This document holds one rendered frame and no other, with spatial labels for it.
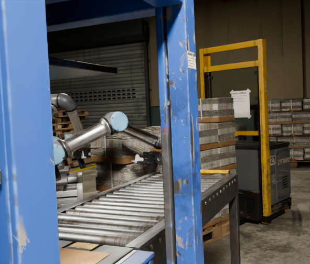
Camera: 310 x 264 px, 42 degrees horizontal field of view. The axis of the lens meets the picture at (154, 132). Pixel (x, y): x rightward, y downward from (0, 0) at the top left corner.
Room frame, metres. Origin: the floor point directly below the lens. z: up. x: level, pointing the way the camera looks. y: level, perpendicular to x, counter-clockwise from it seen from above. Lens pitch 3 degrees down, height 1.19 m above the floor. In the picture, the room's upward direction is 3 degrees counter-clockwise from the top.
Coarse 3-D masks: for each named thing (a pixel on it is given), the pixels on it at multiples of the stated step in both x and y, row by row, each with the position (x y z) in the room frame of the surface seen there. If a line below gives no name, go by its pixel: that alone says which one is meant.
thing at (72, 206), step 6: (150, 174) 2.48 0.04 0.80; (132, 180) 2.29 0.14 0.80; (138, 180) 2.29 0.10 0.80; (120, 186) 2.12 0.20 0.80; (102, 192) 1.98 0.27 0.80; (108, 192) 1.98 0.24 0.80; (90, 198) 1.86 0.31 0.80; (96, 198) 1.86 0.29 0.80; (72, 204) 1.74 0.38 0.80; (78, 204) 1.74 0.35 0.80; (60, 210) 1.65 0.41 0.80; (66, 210) 1.65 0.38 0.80
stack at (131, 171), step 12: (204, 156) 3.48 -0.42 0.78; (216, 156) 3.62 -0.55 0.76; (96, 168) 3.04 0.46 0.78; (108, 168) 2.94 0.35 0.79; (120, 168) 2.85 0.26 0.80; (132, 168) 2.81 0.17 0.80; (144, 168) 2.91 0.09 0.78; (204, 168) 3.48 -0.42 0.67; (96, 180) 3.03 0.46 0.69; (108, 180) 2.94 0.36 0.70; (120, 180) 2.85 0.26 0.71; (216, 216) 3.59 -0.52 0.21; (216, 228) 3.58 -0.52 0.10
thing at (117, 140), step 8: (112, 136) 2.84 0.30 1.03; (120, 136) 2.78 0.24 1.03; (128, 136) 2.80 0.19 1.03; (112, 144) 2.84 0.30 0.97; (120, 144) 2.77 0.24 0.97; (128, 144) 2.81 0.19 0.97; (136, 144) 2.86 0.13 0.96; (144, 144) 2.91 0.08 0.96; (112, 152) 2.83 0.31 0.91; (120, 152) 2.77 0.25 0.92; (128, 152) 2.80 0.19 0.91; (136, 152) 2.86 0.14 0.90
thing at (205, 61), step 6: (204, 60) 4.48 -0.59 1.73; (210, 60) 4.43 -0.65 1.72; (204, 66) 4.47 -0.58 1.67; (210, 66) 4.43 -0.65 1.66; (204, 78) 4.40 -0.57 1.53; (204, 84) 4.40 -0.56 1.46; (204, 90) 4.39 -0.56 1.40; (210, 90) 4.43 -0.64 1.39; (204, 96) 4.40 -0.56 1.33; (210, 96) 4.43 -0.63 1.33
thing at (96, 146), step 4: (96, 140) 2.98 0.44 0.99; (100, 140) 2.94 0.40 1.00; (92, 144) 3.01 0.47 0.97; (96, 144) 2.98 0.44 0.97; (100, 144) 2.95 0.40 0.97; (92, 148) 3.01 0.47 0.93; (96, 148) 2.97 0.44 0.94; (100, 148) 2.93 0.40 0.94; (92, 152) 3.01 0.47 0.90; (96, 152) 2.97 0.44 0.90; (100, 152) 2.94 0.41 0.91
